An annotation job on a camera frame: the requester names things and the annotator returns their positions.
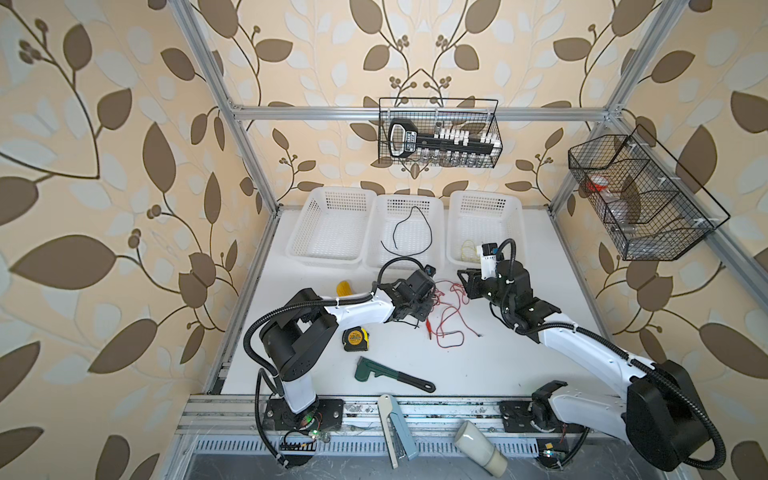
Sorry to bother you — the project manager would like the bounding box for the beige cylindrical roll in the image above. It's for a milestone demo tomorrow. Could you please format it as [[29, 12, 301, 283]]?
[[453, 420, 508, 478]]

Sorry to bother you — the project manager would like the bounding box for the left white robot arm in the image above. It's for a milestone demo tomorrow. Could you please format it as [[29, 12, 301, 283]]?
[[242, 256, 436, 430]]

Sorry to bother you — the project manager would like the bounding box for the green black pipe wrench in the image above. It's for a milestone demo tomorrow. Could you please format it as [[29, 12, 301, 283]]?
[[354, 357, 436, 393]]

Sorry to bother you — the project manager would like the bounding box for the black wire basket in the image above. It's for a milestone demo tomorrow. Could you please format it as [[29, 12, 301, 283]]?
[[568, 125, 731, 262], [378, 96, 503, 169]]

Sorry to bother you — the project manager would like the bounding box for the black socket set holder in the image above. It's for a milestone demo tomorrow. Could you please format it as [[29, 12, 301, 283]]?
[[383, 118, 503, 159]]

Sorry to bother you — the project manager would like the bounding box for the right black wire basket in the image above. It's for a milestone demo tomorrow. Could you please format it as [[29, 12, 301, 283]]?
[[568, 125, 731, 262]]

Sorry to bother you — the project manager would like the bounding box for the red item in wire basket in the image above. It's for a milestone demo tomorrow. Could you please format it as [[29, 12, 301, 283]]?
[[584, 175, 610, 194]]

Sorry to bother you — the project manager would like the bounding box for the left white plastic basket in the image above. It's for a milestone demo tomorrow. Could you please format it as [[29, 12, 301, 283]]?
[[286, 187, 377, 268]]

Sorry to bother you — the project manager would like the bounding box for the right white plastic basket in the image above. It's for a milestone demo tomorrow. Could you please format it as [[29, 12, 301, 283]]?
[[446, 191, 527, 268]]

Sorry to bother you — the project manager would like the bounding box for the back black wire basket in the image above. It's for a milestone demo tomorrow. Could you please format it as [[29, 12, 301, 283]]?
[[378, 96, 503, 169]]

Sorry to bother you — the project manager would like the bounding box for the middle white plastic basket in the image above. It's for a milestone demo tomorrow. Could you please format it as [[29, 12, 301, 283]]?
[[363, 195, 446, 270]]

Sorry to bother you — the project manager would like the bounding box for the yellow black tape measure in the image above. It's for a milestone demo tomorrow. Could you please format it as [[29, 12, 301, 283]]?
[[342, 327, 369, 352]]

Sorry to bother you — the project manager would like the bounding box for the yellow corn cob toy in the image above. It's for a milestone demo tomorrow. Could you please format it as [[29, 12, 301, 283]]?
[[336, 280, 354, 297]]

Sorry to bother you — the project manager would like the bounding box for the white plastic basket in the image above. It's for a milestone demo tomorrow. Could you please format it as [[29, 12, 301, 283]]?
[[363, 195, 446, 270], [446, 191, 527, 268], [286, 187, 377, 268]]

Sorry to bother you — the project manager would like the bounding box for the red cable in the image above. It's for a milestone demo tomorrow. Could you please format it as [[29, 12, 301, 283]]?
[[424, 279, 482, 349]]

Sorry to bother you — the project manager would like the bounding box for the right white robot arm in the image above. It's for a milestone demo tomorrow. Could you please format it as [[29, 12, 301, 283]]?
[[458, 238, 727, 472]]

